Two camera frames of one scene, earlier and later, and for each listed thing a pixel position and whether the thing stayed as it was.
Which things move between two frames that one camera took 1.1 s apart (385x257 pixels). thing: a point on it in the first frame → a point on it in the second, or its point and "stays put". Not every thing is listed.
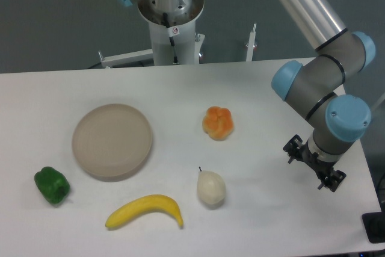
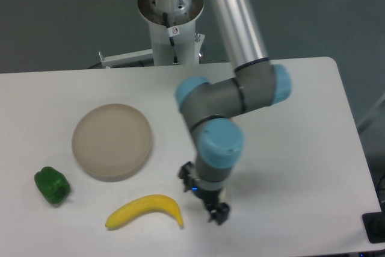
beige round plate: x=110 y=141 stays put
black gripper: x=323 y=167 → x=219 y=212
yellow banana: x=147 y=203 stays put
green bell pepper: x=53 y=185 stays put
